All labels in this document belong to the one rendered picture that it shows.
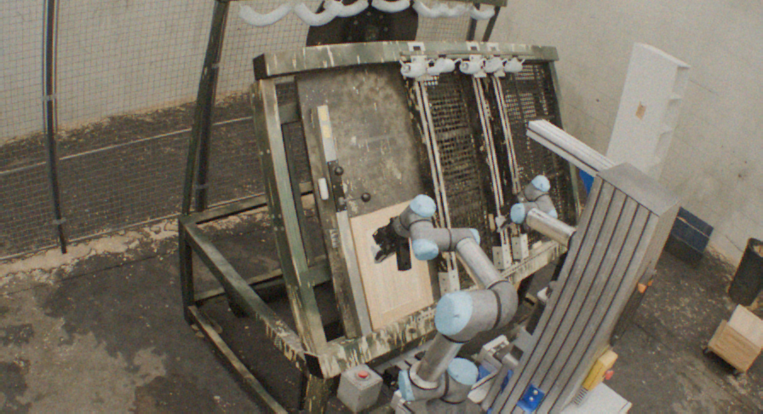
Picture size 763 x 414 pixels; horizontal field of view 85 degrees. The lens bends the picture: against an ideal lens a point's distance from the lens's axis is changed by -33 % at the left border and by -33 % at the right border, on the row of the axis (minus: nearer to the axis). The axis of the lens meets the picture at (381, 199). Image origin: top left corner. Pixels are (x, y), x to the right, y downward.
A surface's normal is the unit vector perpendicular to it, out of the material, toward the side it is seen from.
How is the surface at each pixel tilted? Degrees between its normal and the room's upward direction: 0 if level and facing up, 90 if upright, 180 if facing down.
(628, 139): 90
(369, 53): 60
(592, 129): 90
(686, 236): 91
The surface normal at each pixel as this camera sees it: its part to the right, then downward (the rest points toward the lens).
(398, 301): 0.66, -0.04
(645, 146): -0.75, 0.19
